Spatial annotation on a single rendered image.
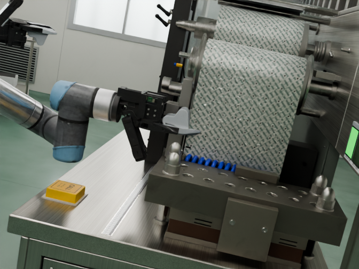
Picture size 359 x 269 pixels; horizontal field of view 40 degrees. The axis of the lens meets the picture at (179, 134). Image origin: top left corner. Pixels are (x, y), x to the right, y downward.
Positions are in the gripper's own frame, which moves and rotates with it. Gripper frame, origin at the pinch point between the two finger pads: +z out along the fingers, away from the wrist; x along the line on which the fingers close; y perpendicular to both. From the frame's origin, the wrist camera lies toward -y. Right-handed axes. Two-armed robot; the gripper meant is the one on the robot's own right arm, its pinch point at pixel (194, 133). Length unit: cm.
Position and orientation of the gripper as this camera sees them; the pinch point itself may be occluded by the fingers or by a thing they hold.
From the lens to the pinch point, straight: 117.4
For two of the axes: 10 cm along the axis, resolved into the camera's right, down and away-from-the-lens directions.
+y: 1.9, -9.6, -2.1
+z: 9.7, 2.1, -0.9
